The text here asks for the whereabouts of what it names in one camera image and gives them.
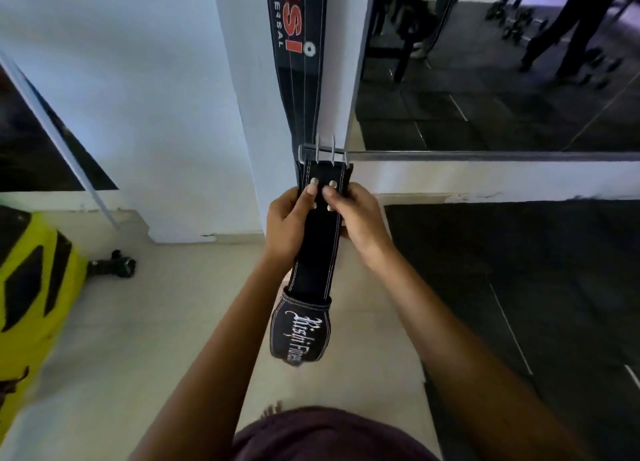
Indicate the person's left hand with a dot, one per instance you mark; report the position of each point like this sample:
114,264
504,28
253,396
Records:
282,226

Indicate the person's right hand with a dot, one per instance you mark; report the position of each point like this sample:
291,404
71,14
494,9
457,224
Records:
365,226

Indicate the person's left thumb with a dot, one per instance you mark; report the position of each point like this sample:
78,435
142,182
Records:
307,196

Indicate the person's right thumb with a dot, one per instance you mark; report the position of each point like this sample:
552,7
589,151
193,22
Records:
334,197

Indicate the black white-stitched weightlifting belt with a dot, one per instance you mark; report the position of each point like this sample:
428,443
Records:
315,256

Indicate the person's left forearm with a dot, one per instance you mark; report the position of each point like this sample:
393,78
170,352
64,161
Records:
220,365

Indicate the person's right forearm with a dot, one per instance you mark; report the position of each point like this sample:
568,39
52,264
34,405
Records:
465,370

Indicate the black red-print weightlifting belt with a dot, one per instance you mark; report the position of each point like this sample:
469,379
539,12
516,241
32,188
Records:
300,76

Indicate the black machine wheel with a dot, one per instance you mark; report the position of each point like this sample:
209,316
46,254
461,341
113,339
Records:
117,267

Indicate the black rubber floor mat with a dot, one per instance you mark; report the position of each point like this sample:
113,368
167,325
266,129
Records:
550,301

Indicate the person's maroon shirt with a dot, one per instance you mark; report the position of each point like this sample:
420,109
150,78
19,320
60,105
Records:
330,438

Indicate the row of black dumbbells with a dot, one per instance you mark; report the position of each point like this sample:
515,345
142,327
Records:
520,18

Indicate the yellow black gym machine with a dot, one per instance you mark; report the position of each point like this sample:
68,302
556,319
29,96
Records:
35,296

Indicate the large wall mirror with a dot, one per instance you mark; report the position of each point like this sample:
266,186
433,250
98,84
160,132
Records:
500,101

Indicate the dark framed wall panel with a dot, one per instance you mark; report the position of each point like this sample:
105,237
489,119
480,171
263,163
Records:
30,146

